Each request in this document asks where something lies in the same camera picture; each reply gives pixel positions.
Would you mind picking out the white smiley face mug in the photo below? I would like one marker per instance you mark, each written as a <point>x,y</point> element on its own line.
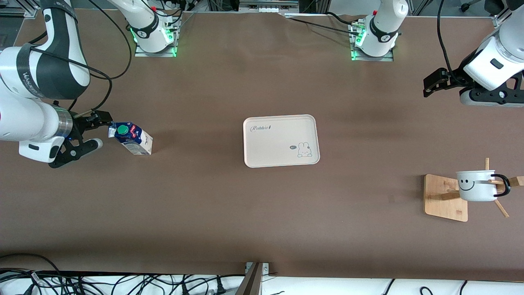
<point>477,190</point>

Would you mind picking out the wooden mug stand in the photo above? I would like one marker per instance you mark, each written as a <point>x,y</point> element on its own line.
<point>444,205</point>

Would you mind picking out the grey power strip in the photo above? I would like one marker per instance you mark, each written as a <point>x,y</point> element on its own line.
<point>268,7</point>

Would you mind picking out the aluminium post with bracket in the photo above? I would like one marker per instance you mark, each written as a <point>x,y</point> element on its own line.
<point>251,282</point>

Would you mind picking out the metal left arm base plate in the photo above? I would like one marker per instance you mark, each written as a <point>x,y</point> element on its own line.
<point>372,59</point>

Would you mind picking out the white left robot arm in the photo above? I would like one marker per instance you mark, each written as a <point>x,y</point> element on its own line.
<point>389,16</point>

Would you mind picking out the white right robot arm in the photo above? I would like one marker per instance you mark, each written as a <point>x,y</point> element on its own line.
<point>24,119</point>

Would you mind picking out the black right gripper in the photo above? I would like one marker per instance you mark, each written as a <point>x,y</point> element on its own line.
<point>79,124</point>

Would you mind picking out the black chair caster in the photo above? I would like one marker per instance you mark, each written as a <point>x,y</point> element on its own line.
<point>464,7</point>

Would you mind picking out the blue milk carton green cap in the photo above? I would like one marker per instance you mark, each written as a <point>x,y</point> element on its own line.
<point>137,141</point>

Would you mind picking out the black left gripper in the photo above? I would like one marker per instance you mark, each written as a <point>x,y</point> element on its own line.
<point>457,76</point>

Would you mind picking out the aluminium frame profile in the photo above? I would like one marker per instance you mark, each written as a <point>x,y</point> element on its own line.
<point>501,18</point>
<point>16,12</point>

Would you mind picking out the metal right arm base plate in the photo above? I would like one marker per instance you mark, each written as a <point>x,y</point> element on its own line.
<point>155,54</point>

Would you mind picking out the cream tray with rabbit print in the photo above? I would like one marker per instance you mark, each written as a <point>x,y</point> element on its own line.
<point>274,143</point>

